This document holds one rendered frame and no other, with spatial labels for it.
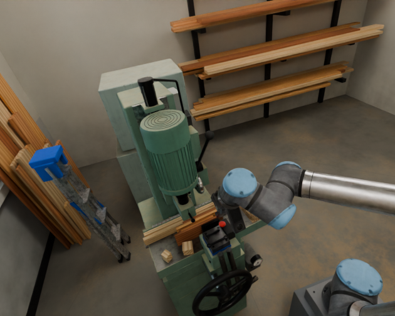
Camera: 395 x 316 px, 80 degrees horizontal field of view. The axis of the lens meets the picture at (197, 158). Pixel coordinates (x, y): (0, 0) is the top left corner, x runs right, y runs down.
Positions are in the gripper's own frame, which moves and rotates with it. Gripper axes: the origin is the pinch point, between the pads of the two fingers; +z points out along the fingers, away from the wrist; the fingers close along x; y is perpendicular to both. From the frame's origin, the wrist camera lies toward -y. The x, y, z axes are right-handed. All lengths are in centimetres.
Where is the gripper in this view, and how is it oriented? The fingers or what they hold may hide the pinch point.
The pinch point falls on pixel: (222, 215)
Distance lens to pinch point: 102.7
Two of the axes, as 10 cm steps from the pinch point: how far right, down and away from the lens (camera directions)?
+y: -4.0, -8.3, 3.8
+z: -0.7, 4.4, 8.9
